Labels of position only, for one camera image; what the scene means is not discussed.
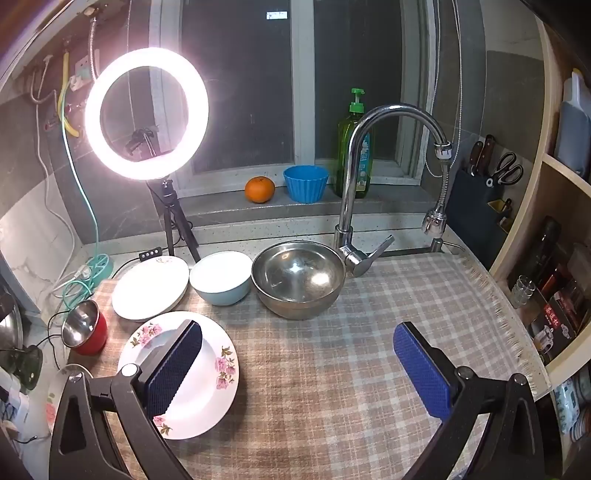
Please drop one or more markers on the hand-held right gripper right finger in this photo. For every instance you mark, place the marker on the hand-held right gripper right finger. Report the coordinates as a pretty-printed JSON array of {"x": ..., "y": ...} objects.
[{"x": 422, "y": 374}]

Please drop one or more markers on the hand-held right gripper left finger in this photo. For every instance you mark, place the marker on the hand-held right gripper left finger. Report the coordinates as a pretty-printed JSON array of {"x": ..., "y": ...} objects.
[{"x": 173, "y": 369}]

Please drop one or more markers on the white plate with pink flowers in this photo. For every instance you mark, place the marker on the white plate with pink flowers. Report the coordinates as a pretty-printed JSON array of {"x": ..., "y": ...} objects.
[{"x": 203, "y": 387}]

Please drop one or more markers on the white plate with grey pattern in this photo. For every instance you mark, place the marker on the white plate with grey pattern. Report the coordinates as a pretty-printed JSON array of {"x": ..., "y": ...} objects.
[{"x": 150, "y": 288}]

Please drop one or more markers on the light blue bowl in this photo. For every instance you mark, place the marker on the light blue bowl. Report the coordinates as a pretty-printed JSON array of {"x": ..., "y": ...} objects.
[{"x": 221, "y": 277}]

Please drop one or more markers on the large stainless steel bowl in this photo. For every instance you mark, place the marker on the large stainless steel bowl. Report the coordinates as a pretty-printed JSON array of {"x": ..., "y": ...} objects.
[{"x": 298, "y": 277}]

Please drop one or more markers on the red steel-lined cup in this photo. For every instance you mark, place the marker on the red steel-lined cup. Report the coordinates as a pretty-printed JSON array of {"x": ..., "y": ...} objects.
[{"x": 90, "y": 339}]

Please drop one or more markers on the beige checkered cloth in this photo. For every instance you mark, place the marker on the beige checkered cloth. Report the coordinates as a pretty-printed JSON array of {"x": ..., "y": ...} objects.
[{"x": 323, "y": 369}]

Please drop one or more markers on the black inline remote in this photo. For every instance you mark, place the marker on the black inline remote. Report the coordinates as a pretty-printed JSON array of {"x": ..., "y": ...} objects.
[{"x": 150, "y": 253}]

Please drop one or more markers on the teal round power strip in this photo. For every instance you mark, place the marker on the teal round power strip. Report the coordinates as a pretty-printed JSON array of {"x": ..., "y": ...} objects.
[
  {"x": 95, "y": 221},
  {"x": 104, "y": 265}
]

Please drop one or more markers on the small drinking glasses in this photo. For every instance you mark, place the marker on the small drinking glasses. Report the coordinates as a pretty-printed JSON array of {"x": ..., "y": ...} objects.
[{"x": 522, "y": 290}]

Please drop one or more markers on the red and black box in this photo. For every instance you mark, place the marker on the red and black box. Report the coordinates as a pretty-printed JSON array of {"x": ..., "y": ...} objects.
[{"x": 558, "y": 323}]

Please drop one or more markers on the black tripod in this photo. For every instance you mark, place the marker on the black tripod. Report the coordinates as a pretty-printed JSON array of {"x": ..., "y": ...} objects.
[{"x": 170, "y": 217}]

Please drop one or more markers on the dark knife block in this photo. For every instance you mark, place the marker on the dark knife block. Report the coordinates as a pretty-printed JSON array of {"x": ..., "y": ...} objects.
[{"x": 471, "y": 217}]

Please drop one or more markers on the dark glass bottle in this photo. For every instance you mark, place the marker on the dark glass bottle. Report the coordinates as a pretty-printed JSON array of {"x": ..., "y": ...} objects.
[{"x": 542, "y": 254}]

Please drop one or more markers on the orange fruit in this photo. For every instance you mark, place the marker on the orange fruit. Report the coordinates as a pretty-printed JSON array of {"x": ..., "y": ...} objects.
[{"x": 259, "y": 190}]

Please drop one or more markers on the chrome kitchen faucet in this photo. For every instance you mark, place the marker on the chrome kitchen faucet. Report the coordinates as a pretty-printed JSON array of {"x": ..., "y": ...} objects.
[{"x": 350, "y": 184}]

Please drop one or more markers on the blue ribbed cup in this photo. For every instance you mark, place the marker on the blue ribbed cup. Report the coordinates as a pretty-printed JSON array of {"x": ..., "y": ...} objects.
[{"x": 305, "y": 184}]

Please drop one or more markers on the green dish soap bottle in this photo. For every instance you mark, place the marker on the green dish soap bottle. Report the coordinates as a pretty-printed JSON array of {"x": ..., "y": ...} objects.
[{"x": 344, "y": 152}]

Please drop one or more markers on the wooden shelf unit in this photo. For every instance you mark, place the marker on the wooden shelf unit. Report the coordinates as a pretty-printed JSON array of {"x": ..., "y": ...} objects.
[{"x": 561, "y": 173}]

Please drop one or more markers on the grey cutting board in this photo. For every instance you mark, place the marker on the grey cutting board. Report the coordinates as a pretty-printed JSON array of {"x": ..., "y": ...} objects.
[{"x": 572, "y": 134}]

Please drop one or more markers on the yellow pipe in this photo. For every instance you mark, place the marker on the yellow pipe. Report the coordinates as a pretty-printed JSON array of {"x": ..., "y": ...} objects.
[{"x": 62, "y": 101}]

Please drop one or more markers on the white window frame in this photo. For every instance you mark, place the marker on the white window frame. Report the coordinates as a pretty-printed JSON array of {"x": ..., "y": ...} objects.
[{"x": 302, "y": 92}]

